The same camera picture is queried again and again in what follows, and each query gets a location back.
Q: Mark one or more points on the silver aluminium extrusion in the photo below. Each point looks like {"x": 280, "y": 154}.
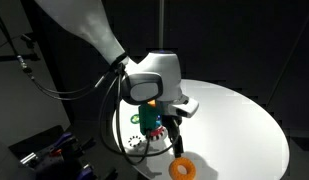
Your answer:
{"x": 29, "y": 158}

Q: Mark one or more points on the black tripod bar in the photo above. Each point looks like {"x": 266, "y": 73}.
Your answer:
{"x": 7, "y": 57}

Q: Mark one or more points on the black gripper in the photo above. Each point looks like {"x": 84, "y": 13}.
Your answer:
{"x": 170, "y": 126}

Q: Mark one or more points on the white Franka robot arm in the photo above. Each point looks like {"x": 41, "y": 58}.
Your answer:
{"x": 94, "y": 30}

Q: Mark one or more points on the grey vertical pole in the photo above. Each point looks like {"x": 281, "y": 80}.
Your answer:
{"x": 161, "y": 23}

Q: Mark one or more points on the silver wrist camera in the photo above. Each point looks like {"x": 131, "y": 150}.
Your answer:
{"x": 185, "y": 109}

